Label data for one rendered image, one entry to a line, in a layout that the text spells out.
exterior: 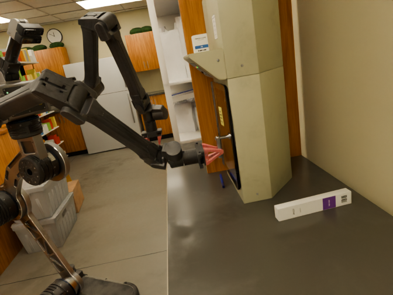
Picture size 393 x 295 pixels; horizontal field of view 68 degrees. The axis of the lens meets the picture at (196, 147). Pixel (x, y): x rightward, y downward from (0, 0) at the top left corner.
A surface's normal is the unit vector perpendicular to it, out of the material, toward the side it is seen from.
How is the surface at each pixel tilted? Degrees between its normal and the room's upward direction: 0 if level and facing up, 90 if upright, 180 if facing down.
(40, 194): 96
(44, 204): 96
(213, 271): 0
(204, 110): 90
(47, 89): 66
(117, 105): 90
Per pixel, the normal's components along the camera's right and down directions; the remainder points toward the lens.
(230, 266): -0.17, -0.94
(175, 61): -0.41, 0.35
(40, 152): 0.91, -0.04
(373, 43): -0.98, 0.19
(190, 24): 0.10, 0.27
